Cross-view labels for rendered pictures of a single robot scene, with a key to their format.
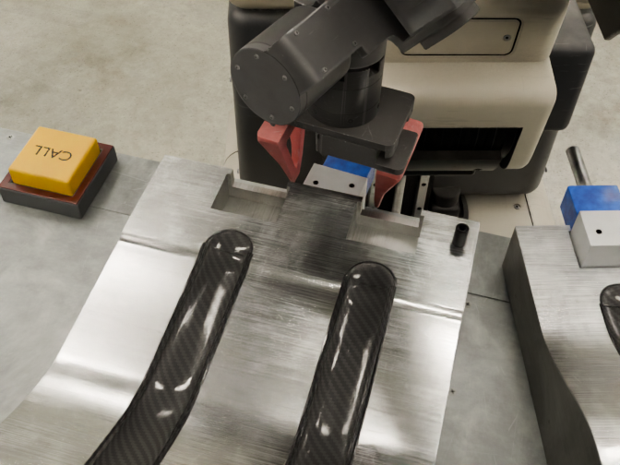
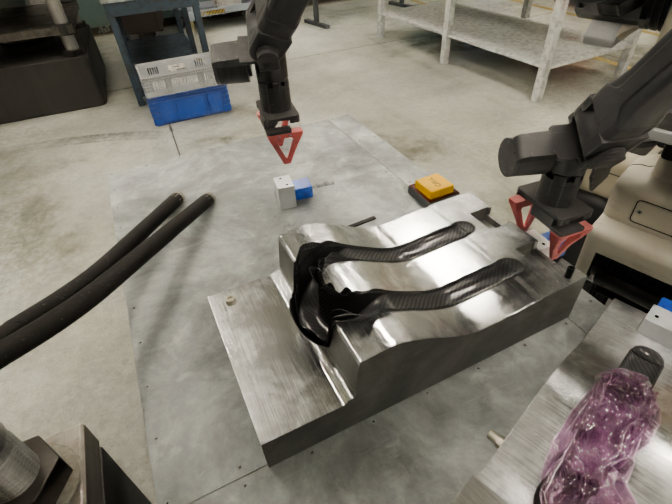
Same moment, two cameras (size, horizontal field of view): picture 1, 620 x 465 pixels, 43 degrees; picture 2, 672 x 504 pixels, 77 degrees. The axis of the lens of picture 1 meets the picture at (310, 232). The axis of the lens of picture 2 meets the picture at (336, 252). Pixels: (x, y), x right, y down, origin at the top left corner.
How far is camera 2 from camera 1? 29 cm
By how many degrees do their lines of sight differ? 37
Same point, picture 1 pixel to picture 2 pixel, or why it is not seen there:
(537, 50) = not seen: outside the picture
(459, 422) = (516, 355)
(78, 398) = (374, 237)
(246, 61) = (505, 144)
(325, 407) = (453, 291)
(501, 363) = (560, 352)
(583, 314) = (616, 346)
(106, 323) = (402, 225)
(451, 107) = (643, 258)
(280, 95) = (510, 161)
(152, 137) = not seen: hidden behind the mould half
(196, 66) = not seen: hidden behind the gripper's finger
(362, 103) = (558, 195)
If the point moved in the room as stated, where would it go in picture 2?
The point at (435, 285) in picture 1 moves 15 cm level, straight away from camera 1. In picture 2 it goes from (539, 282) to (614, 250)
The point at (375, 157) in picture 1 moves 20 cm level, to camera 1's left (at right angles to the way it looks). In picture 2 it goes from (552, 223) to (447, 175)
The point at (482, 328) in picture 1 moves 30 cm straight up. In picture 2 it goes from (564, 335) to (650, 156)
